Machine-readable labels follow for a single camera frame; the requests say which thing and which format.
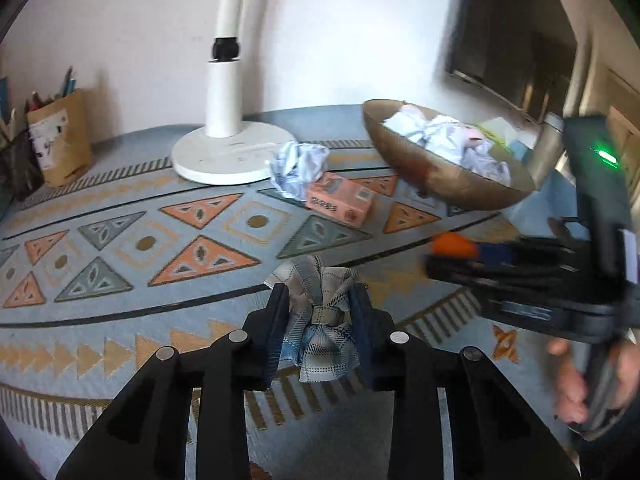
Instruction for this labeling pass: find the person's right hand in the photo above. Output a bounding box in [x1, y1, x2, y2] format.
[547, 336, 640, 426]

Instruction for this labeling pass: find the orange toy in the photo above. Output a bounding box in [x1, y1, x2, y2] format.
[431, 232, 482, 262]

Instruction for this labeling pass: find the white desk lamp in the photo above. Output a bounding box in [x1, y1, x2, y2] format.
[171, 0, 296, 186]

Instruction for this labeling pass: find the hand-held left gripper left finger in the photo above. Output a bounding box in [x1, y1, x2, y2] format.
[55, 284, 291, 480]

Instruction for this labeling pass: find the patterned table mat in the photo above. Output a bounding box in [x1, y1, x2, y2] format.
[0, 102, 576, 480]

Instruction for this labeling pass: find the white yellow paper pad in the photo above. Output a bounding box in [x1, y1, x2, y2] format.
[475, 117, 527, 155]

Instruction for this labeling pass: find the black pencil holder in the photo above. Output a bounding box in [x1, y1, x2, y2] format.
[0, 129, 45, 202]

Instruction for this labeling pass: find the metal bottle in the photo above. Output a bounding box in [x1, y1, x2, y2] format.
[529, 112, 567, 187]

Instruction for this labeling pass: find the crumpled white paper ball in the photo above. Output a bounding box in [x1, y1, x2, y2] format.
[268, 141, 330, 202]
[425, 115, 493, 163]
[382, 106, 432, 147]
[462, 142, 512, 187]

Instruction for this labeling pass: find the brown paper bag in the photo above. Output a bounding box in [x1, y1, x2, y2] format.
[26, 89, 95, 188]

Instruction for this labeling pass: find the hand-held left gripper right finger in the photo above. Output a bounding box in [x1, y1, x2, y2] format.
[347, 282, 583, 480]

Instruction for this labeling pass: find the bunch of coloured pencils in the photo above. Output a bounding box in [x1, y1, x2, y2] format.
[25, 65, 80, 111]

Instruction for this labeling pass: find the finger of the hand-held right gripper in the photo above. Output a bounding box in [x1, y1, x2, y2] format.
[479, 239, 577, 264]
[424, 256, 577, 297]

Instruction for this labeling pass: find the black television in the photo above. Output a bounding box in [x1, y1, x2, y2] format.
[445, 0, 581, 118]

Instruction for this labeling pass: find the golden bowl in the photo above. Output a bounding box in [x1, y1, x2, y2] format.
[362, 99, 537, 211]

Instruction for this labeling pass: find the plaid fabric bow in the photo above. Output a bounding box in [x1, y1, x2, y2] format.
[270, 255, 371, 386]

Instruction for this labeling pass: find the pink cardboard box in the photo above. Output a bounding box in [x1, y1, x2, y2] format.
[305, 172, 377, 227]

